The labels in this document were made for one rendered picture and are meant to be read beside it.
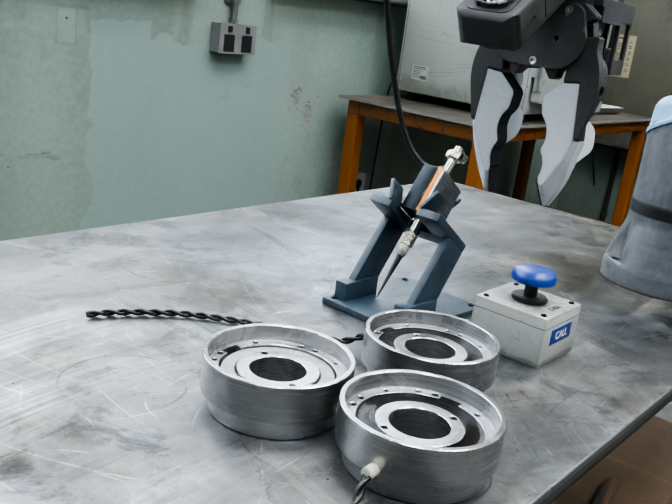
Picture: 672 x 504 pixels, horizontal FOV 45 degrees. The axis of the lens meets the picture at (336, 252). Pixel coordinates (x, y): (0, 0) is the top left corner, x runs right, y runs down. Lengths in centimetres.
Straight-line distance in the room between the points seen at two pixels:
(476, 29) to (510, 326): 28
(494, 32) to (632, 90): 395
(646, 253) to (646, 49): 350
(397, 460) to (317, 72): 249
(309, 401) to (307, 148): 244
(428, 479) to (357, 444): 5
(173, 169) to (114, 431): 202
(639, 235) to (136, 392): 64
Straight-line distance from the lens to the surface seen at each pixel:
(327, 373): 57
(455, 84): 294
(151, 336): 68
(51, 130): 226
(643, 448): 122
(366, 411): 53
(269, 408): 52
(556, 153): 61
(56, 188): 231
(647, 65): 446
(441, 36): 298
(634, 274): 101
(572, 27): 60
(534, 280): 72
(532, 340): 72
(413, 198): 77
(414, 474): 48
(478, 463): 50
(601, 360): 77
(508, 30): 54
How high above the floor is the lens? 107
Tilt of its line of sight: 17 degrees down
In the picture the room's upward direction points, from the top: 8 degrees clockwise
